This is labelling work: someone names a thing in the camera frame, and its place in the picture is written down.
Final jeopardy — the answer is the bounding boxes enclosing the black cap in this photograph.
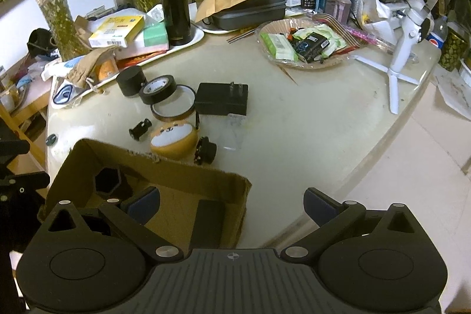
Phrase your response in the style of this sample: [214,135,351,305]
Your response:
[27,27,60,59]

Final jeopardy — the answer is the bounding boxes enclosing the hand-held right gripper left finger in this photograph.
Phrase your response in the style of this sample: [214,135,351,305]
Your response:
[42,186,183,265]

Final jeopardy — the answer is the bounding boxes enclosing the blue label soda bottle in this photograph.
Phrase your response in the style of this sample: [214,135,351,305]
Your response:
[428,16,450,50]

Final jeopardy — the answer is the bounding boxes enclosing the amber tape roll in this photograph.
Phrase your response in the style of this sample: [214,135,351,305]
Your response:
[150,85,197,122]

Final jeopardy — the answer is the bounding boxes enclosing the pink pump bottle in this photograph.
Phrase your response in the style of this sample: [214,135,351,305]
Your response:
[333,0,354,25]

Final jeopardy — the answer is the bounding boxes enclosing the green wet wipes packet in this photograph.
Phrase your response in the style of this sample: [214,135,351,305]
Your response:
[260,32,300,62]

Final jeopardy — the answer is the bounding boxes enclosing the striped ribbon cable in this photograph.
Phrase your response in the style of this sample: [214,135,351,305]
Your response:
[312,13,369,47]

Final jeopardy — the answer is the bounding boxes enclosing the green tissue box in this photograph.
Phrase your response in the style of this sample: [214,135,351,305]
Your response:
[141,21,170,52]

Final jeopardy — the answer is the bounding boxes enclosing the clear snack plate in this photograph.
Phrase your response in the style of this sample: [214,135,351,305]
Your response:
[255,19,363,70]

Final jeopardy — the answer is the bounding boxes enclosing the black zip case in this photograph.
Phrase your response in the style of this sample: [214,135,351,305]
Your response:
[209,0,288,31]

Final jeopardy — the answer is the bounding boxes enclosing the yellow paper box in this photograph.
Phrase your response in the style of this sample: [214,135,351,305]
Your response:
[88,15,145,49]

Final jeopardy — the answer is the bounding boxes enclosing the white tray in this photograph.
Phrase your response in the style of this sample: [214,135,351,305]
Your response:
[51,1,205,109]

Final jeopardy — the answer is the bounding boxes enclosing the black round mount knob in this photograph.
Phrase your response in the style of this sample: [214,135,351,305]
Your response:
[194,136,218,166]

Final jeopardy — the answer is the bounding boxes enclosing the black electrical tape roll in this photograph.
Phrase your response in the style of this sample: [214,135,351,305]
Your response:
[139,75,178,106]

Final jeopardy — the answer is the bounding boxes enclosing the black foil packet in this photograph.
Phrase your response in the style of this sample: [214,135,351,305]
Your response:
[292,32,330,63]

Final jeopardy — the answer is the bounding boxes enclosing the black cylinder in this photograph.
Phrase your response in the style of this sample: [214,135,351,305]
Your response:
[117,66,148,97]

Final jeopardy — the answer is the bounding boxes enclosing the white gimbal tripod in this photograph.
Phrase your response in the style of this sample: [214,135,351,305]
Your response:
[354,0,448,115]

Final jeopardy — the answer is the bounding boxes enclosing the wooden skewer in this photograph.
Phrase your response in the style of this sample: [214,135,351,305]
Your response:
[277,63,299,86]

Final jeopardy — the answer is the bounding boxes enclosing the black hexagonal holder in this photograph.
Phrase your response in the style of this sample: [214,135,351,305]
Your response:
[94,168,134,198]

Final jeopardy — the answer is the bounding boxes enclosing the orange dog earphone case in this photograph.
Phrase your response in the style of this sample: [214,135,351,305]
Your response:
[150,112,202,160]

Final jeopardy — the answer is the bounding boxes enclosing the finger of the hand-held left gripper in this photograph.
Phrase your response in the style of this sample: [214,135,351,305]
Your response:
[0,139,31,167]
[0,170,51,203]

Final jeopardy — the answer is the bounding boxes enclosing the wooden chair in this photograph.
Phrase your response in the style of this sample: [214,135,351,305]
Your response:
[0,89,50,177]

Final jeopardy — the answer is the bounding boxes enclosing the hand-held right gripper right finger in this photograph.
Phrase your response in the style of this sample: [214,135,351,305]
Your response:
[280,188,424,263]

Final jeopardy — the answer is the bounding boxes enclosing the brown drawstring pouch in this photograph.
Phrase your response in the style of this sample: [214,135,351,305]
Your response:
[65,45,119,91]

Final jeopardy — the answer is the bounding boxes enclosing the chopsticks pair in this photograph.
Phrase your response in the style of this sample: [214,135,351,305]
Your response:
[226,27,257,43]

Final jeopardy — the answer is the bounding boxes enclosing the pink bead strip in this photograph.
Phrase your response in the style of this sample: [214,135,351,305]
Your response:
[343,26,395,52]

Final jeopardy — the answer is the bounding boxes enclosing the black power adapter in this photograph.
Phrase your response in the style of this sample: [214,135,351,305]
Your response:
[194,82,249,116]

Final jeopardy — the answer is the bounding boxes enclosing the red flat box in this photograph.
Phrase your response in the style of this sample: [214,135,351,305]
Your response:
[115,44,170,69]

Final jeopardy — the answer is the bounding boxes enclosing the small black screw knob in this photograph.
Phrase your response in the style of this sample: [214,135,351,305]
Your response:
[128,118,154,141]

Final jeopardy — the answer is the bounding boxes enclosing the white plastic bag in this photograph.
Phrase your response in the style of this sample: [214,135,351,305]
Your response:
[358,0,406,39]

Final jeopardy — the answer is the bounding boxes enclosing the brown cardboard box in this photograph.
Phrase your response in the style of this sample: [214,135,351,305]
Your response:
[38,138,253,249]

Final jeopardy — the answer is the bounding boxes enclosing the crumpled paper sheet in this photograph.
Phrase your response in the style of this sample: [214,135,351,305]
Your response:
[435,69,471,120]

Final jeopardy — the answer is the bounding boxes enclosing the green patterned jar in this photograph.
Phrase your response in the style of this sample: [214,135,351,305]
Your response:
[439,32,468,72]

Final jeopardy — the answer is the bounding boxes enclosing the large glass bamboo vase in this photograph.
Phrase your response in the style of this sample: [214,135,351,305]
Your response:
[32,0,91,62]

